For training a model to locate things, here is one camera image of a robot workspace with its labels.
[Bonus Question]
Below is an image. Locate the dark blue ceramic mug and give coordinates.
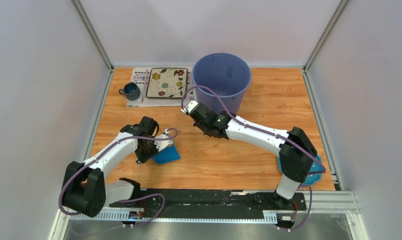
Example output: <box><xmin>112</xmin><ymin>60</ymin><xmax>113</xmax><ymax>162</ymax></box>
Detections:
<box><xmin>118</xmin><ymin>82</ymin><xmax>141</xmax><ymax>101</ymax></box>

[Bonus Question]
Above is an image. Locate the silver table knife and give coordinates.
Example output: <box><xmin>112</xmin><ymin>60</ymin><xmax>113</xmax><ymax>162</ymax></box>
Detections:
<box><xmin>141</xmin><ymin>69</ymin><xmax>150</xmax><ymax>103</ymax></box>

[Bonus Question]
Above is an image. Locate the silver fork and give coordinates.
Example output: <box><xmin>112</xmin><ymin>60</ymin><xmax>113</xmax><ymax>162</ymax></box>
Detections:
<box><xmin>188</xmin><ymin>72</ymin><xmax>193</xmax><ymax>98</ymax></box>

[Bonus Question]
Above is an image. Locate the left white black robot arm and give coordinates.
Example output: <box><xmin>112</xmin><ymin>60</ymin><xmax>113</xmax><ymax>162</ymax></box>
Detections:
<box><xmin>58</xmin><ymin>116</ymin><xmax>160</xmax><ymax>217</ymax></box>

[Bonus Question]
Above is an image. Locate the blue dotted plate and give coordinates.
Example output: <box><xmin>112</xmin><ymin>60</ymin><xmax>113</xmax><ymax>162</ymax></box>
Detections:
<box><xmin>277</xmin><ymin>155</ymin><xmax>323</xmax><ymax>186</ymax></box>

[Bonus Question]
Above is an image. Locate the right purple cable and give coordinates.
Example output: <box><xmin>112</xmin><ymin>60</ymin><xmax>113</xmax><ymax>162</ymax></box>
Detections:
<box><xmin>180</xmin><ymin>85</ymin><xmax>327</xmax><ymax>232</ymax></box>

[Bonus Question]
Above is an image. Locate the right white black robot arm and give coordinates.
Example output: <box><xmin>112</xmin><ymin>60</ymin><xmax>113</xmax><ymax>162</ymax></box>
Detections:
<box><xmin>182</xmin><ymin>100</ymin><xmax>317</xmax><ymax>210</ymax></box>

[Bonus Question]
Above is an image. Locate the square floral ceramic plate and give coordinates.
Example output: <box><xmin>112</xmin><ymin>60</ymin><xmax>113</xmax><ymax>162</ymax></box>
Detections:
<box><xmin>146</xmin><ymin>67</ymin><xmax>188</xmax><ymax>99</ymax></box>

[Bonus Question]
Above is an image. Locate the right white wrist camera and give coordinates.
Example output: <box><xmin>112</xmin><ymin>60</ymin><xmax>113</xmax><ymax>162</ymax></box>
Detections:
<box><xmin>181</xmin><ymin>100</ymin><xmax>199</xmax><ymax>115</ymax></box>

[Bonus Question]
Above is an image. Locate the blue plastic waste bin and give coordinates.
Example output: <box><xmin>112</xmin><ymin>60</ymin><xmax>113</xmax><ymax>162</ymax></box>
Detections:
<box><xmin>191</xmin><ymin>52</ymin><xmax>252</xmax><ymax>114</ymax></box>

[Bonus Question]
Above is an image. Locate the blue plastic dustpan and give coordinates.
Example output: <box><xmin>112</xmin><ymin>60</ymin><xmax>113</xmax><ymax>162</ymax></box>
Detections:
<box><xmin>149</xmin><ymin>145</ymin><xmax>181</xmax><ymax>165</ymax></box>

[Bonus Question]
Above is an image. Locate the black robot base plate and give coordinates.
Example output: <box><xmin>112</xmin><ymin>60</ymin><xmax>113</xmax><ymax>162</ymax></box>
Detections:
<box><xmin>110</xmin><ymin>188</ymin><xmax>308</xmax><ymax>220</ymax></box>

